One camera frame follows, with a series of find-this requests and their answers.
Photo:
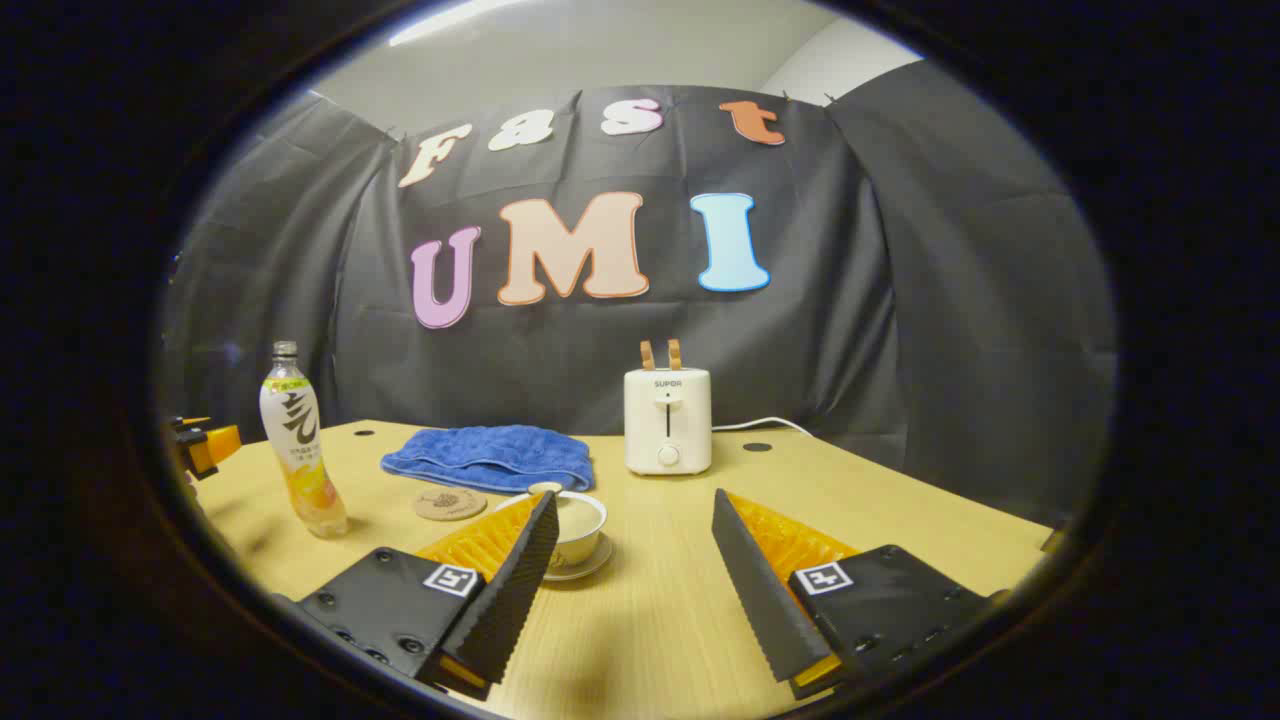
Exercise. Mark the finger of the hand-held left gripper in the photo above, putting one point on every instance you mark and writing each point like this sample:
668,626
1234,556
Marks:
215,445

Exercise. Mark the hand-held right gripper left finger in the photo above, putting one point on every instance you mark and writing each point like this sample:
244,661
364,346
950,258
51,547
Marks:
510,600

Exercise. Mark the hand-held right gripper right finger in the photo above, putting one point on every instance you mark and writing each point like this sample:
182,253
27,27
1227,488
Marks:
760,600

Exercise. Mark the clear labelled water bottle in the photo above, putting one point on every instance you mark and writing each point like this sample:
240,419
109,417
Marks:
300,440

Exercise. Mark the cream ceramic teacup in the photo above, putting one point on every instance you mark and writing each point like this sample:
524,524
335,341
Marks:
580,545

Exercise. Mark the cream teacup lid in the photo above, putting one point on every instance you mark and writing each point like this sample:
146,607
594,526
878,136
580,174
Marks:
578,510

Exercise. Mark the round cork coaster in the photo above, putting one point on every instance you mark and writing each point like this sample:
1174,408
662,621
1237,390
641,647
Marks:
450,504

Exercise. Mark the cream ceramic saucer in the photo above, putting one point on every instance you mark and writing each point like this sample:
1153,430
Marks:
592,568

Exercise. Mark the blue towel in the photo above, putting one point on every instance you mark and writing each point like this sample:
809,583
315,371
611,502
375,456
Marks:
490,458

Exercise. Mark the white toaster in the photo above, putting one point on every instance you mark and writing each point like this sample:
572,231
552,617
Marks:
667,420

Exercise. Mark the toast slice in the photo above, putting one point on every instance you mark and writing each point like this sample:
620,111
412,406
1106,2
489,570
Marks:
675,354
647,355

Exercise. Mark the black backdrop cloth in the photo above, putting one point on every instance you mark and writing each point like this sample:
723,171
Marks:
850,330

